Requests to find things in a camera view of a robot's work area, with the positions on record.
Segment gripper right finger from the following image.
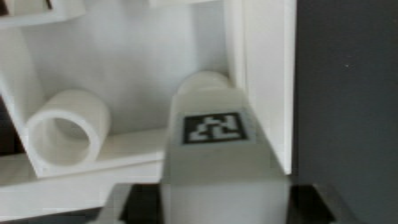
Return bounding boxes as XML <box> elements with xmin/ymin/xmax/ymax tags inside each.
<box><xmin>287</xmin><ymin>184</ymin><xmax>359</xmax><ymax>224</ymax></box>

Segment white chair seat part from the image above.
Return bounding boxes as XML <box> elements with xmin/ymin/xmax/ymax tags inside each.
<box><xmin>0</xmin><ymin>0</ymin><xmax>242</xmax><ymax>178</ymax></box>

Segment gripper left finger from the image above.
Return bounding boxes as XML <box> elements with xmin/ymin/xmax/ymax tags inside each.
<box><xmin>88</xmin><ymin>183</ymin><xmax>164</xmax><ymax>224</ymax></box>

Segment white chair leg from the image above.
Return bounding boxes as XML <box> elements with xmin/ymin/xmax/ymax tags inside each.
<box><xmin>160</xmin><ymin>71</ymin><xmax>290</xmax><ymax>224</ymax></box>

